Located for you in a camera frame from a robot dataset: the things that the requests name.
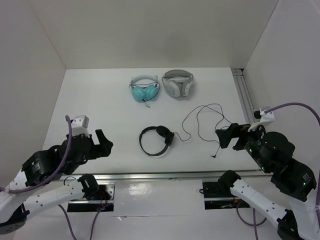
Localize aluminium rail right side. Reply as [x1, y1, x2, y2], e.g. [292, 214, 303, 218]
[231, 68, 255, 124]

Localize aluminium rail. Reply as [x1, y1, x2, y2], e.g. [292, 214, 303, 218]
[231, 68, 255, 124]
[58, 170, 270, 181]

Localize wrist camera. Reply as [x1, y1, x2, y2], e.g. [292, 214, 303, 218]
[71, 115, 90, 138]
[248, 106, 275, 132]

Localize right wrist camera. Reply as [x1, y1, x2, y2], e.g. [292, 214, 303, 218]
[248, 106, 275, 132]

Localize purple cable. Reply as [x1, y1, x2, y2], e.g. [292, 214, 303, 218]
[264, 101, 320, 131]
[0, 115, 76, 194]

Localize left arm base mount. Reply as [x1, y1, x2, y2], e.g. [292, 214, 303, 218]
[67, 183, 116, 213]

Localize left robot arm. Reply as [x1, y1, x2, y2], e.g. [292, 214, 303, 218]
[0, 129, 113, 235]

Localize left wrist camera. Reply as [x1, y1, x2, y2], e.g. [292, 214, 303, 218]
[71, 115, 90, 138]

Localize aluminium rail front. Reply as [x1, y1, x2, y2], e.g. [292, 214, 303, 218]
[58, 170, 270, 181]

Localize teal cat-ear headphones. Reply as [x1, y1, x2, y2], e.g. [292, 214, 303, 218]
[129, 74, 161, 103]

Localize white grey gaming headset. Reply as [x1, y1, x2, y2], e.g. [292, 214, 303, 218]
[161, 69, 194, 98]

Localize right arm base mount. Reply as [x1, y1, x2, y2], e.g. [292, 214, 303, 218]
[199, 181, 250, 210]

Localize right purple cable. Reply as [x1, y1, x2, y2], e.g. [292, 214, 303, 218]
[264, 101, 320, 131]

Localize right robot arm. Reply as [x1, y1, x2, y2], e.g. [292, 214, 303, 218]
[215, 123, 320, 240]

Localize black wired headphones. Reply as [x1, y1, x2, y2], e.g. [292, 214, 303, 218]
[138, 103, 231, 158]

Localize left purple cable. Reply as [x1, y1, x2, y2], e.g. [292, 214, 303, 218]
[0, 115, 76, 194]

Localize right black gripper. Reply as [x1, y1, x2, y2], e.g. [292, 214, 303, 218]
[214, 118, 271, 171]

